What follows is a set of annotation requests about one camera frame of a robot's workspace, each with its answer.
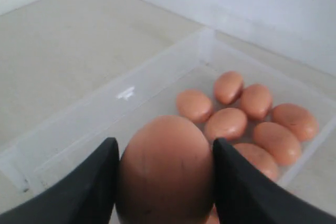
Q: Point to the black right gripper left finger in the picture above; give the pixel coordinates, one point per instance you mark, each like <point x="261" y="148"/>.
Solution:
<point x="86" y="195"/>

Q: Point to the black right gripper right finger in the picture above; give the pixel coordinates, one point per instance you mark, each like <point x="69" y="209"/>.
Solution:
<point x="244" y="195"/>

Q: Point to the brown egg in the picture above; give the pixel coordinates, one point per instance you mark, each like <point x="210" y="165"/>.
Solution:
<point x="256" y="101"/>
<point x="278" y="141"/>
<point x="259" y="158"/>
<point x="194" y="105"/>
<point x="297" y="119"/>
<point x="229" y="123"/>
<point x="228" y="87"/>
<point x="213" y="216"/>
<point x="166" y="174"/>

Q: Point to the clear plastic container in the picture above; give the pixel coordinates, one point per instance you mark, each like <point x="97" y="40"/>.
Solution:
<point x="44" y="155"/>

